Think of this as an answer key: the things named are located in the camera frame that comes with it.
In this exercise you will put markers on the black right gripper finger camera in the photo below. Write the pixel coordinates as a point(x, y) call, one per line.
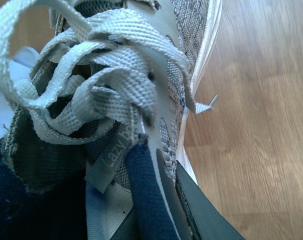
point(204, 221)

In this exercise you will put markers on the grey knit sneaker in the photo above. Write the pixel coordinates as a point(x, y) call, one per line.
point(101, 91)

